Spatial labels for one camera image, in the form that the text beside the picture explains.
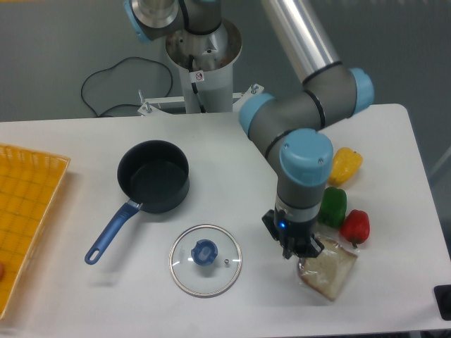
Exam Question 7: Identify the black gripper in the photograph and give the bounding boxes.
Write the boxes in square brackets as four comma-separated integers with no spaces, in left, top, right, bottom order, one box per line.
[262,210,324,260]

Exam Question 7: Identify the bagged toast slice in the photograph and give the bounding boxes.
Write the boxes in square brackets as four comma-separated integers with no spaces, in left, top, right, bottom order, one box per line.
[297,233,359,302]

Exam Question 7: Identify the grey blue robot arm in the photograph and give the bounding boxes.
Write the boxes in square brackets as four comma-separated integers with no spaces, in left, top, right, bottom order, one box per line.
[124,1,374,258]

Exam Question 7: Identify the green bell pepper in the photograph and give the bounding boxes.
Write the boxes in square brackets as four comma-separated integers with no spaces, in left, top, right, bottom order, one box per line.
[318,187,347,229]

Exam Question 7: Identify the red bell pepper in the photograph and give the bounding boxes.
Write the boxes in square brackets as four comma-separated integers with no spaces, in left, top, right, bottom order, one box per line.
[340,210,370,249]

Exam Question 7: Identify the yellow bell pepper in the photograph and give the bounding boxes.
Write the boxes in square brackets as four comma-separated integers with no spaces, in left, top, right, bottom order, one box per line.
[328,147,363,186]

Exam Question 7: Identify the glass lid blue knob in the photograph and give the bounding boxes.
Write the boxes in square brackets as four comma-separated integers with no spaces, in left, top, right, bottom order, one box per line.
[168,224,242,299]

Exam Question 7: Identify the black device table edge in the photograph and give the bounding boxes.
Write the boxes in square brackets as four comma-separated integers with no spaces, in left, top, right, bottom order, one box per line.
[433,284,451,321]

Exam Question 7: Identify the yellow plastic basket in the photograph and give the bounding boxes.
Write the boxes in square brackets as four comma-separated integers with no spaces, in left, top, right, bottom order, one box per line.
[1,144,70,319]

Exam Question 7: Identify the dark pot blue handle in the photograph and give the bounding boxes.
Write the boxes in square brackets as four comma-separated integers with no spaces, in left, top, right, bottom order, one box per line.
[85,140,190,265]

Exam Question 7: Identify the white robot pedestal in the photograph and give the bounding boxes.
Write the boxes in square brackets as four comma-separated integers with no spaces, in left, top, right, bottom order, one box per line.
[137,19,265,116]

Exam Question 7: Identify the black floor cable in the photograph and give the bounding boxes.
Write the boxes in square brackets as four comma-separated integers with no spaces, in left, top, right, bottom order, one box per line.
[80,56,173,118]

